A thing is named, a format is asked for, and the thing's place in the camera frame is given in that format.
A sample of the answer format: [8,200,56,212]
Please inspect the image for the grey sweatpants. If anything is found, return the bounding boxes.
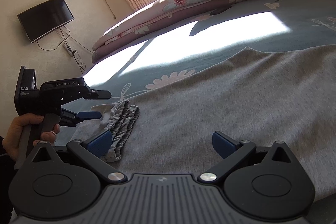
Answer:
[74,45,335,199]

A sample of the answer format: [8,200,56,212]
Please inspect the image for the person left hand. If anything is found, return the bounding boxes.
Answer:
[2,113,60,160]

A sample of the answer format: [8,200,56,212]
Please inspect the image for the teal floral bed sheet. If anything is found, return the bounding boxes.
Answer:
[52,0,336,224]

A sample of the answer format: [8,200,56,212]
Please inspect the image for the wall power strip with cables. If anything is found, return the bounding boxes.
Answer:
[36,25,94,75]

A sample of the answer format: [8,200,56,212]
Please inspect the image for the wall mounted black television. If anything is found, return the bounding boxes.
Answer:
[17,0,74,43]

